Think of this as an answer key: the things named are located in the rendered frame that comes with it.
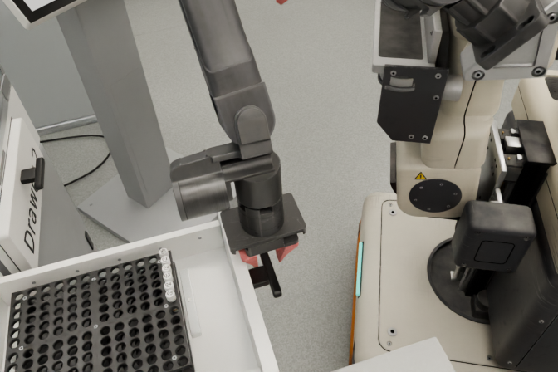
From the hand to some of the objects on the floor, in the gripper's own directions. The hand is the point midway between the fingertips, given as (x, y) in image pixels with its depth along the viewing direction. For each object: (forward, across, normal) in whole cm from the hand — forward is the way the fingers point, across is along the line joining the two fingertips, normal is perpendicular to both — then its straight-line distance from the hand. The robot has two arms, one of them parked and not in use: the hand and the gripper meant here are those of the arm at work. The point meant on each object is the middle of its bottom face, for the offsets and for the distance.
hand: (266, 258), depth 69 cm
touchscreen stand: (+89, -21, +99) cm, 135 cm away
